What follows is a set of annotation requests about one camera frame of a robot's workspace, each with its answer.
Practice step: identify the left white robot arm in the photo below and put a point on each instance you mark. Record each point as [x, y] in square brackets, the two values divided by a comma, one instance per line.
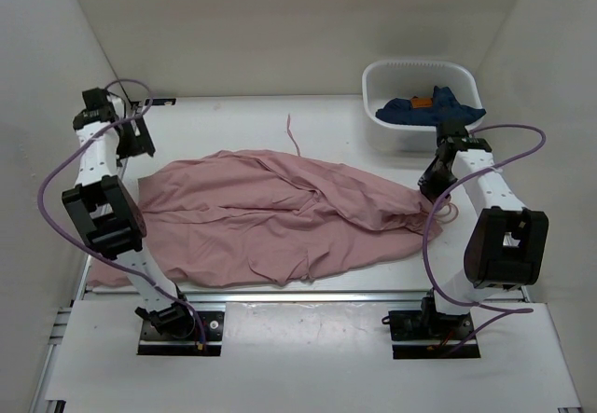
[108, 220]

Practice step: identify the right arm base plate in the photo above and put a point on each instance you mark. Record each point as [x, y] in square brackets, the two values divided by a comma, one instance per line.
[414, 337]

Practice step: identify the black corner label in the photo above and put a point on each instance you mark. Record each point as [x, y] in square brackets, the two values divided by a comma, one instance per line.
[159, 102]

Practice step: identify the dark blue trousers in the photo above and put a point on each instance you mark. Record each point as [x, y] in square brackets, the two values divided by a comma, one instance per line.
[429, 112]

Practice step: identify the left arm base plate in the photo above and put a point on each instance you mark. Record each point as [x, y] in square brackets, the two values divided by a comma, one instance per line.
[177, 332]

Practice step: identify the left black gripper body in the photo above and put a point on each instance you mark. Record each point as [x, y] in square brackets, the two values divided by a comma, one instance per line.
[131, 144]

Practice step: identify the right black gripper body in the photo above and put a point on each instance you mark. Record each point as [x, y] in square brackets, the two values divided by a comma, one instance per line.
[437, 179]

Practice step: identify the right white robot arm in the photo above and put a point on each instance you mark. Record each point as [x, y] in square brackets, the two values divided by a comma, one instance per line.
[507, 244]

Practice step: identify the white plastic basket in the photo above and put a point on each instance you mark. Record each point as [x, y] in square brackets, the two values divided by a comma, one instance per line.
[400, 95]

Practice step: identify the pink trousers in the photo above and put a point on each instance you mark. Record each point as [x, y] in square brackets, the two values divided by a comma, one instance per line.
[265, 217]

